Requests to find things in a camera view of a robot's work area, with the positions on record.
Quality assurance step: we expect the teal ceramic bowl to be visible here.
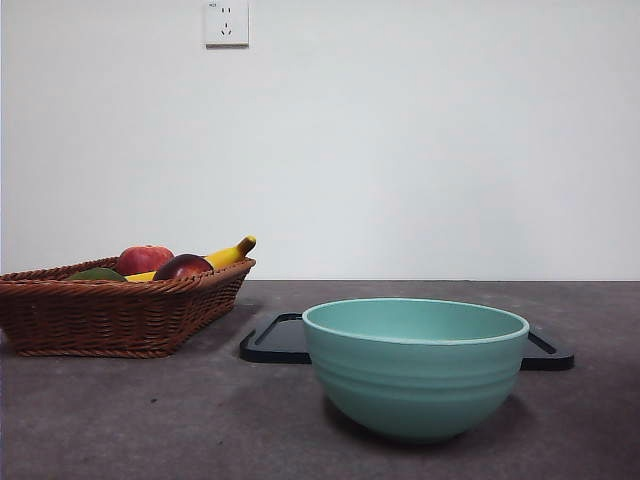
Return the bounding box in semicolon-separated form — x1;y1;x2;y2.
301;297;531;445

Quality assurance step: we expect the green avocado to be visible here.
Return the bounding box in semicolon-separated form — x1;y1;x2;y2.
66;267;128;283

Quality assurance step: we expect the yellow banana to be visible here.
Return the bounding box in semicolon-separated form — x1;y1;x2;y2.
123;235;258;283

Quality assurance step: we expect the dark rectangular tray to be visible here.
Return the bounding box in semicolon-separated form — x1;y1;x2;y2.
238;312;576;372

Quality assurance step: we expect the dark red mango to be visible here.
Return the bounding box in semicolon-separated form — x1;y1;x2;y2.
152;253;215;282

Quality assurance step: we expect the red apple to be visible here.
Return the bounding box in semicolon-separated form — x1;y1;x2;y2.
116;244;175;276

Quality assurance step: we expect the brown wicker basket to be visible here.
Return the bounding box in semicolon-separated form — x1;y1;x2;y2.
0;255;257;359

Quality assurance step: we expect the white wall socket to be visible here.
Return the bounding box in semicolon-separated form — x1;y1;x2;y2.
203;0;250;50

